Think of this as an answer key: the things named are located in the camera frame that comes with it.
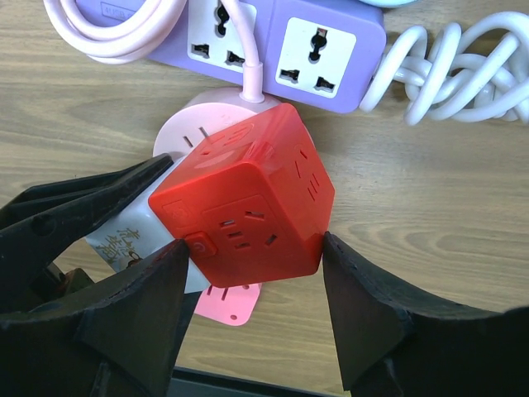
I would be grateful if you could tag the white cube socket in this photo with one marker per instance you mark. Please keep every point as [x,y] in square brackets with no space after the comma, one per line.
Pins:
[134,233]

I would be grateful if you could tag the pink round power strip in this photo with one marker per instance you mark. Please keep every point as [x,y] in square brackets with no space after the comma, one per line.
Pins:
[203,116]

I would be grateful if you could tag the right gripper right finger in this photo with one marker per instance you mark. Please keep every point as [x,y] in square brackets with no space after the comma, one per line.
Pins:
[395,339]

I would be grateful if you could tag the pink plug adapter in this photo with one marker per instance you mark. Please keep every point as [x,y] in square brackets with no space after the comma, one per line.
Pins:
[231,306]

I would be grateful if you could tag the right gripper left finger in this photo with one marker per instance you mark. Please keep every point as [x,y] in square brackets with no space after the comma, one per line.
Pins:
[117,337]

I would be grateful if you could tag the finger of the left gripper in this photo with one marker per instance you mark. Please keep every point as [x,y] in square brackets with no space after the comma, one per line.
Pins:
[44,220]

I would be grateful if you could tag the red cube socket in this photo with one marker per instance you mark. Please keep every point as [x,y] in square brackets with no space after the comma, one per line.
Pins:
[252,202]

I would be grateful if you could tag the purple power strip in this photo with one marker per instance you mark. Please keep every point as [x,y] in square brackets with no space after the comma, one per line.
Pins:
[322,53]

